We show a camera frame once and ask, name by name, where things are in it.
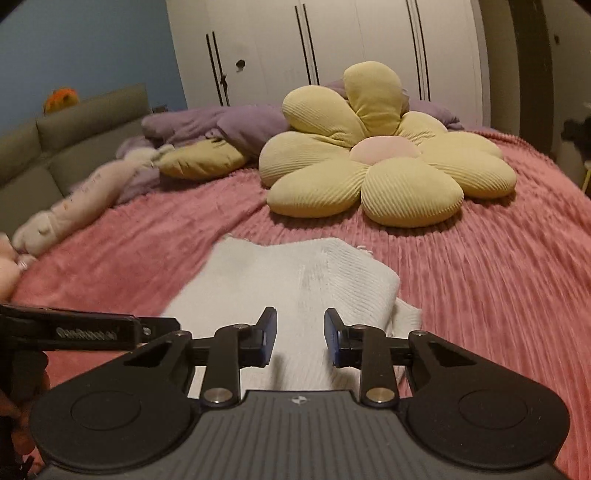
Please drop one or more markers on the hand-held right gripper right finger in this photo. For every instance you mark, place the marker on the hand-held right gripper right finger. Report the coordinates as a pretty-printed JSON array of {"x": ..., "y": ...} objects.
[{"x": 330, "y": 337}]

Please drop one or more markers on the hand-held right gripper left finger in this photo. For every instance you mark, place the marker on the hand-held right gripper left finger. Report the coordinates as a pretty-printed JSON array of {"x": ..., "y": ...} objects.
[{"x": 270, "y": 334}]

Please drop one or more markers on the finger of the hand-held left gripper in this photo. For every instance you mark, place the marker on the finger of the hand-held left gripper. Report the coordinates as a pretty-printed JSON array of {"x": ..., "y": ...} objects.
[{"x": 157, "y": 326}]

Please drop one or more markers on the white knit sweater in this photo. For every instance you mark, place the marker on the white knit sweater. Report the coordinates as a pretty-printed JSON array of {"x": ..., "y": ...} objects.
[{"x": 286, "y": 286}]

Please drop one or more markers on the person's left hand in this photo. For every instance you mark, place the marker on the person's left hand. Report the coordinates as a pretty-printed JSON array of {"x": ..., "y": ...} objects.
[{"x": 39, "y": 385}]

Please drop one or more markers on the pink plush toy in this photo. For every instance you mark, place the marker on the pink plush toy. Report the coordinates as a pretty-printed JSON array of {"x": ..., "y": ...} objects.
[{"x": 8, "y": 267}]

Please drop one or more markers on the pink ribbed blanket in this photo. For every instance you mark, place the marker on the pink ribbed blanket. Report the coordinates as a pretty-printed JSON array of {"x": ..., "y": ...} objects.
[{"x": 485, "y": 286}]

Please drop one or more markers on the yellow flower pillow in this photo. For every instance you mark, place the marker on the yellow flower pillow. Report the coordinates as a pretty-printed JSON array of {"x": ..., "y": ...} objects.
[{"x": 392, "y": 175}]

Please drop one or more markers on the yellow petal pillow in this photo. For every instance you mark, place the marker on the yellow petal pillow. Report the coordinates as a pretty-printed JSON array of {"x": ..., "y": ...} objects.
[{"x": 203, "y": 159}]

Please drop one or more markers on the grey padded headboard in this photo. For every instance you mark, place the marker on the grey padded headboard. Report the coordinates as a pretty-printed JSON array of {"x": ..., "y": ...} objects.
[{"x": 55, "y": 147}]

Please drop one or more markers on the purple duvet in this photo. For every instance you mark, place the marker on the purple duvet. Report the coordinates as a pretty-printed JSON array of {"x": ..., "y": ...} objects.
[{"x": 221, "y": 122}]

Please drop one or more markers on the orange plush toy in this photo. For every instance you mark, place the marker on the orange plush toy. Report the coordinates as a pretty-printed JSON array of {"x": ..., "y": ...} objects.
[{"x": 62, "y": 99}]

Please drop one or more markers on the white wardrobe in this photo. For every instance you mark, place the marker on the white wardrobe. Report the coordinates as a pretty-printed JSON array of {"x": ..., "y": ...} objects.
[{"x": 360, "y": 41}]

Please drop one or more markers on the yellow side table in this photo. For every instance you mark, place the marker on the yellow side table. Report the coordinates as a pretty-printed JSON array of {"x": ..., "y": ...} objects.
[{"x": 588, "y": 177}]

